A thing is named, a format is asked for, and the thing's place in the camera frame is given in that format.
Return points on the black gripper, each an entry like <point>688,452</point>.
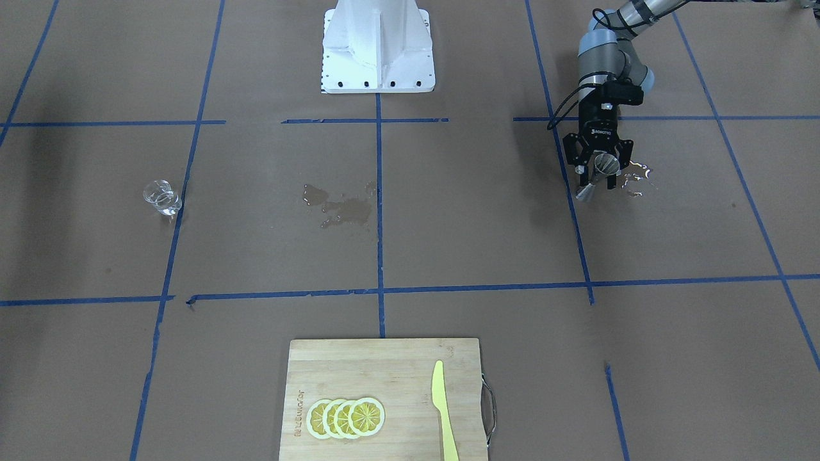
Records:
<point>599,121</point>

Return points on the steel measuring jigger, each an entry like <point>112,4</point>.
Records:
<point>602,167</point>

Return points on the clear glass shaker cup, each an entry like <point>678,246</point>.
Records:
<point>163,198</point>

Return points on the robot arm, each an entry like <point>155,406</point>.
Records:
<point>611,75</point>

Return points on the yellow plastic knife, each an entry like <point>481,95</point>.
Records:
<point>440,402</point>

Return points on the bamboo cutting board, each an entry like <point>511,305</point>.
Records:
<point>398,373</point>

